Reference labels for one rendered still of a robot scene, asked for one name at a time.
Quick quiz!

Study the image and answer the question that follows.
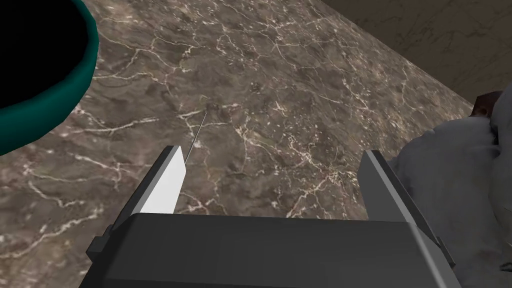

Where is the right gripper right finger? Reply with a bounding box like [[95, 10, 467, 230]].
[[357, 149, 441, 246]]

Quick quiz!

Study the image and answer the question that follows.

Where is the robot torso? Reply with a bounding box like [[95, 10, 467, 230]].
[[387, 81, 512, 288]]

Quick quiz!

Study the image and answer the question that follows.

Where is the teal bowl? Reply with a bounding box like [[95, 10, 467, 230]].
[[0, 0, 100, 157]]

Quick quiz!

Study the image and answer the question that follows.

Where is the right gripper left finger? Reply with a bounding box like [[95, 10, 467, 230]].
[[112, 145, 187, 231]]

